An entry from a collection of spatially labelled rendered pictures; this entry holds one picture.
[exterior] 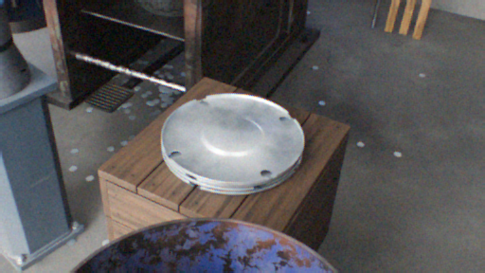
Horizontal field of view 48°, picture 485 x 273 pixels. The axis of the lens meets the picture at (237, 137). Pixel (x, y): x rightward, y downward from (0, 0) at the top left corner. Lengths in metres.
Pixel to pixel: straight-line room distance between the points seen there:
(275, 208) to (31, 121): 0.53
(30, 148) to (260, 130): 0.49
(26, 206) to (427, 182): 1.09
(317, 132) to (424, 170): 0.61
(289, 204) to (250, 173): 0.09
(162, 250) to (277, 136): 0.40
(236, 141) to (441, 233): 0.69
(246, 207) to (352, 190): 0.64
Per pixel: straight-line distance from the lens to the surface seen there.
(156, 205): 1.04
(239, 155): 1.07
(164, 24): 1.68
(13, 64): 1.15
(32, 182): 1.29
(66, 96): 1.88
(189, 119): 1.16
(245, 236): 0.82
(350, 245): 1.45
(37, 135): 1.23
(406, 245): 1.49
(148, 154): 1.12
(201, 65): 1.48
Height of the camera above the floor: 1.07
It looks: 38 degrees down
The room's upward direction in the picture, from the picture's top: 3 degrees clockwise
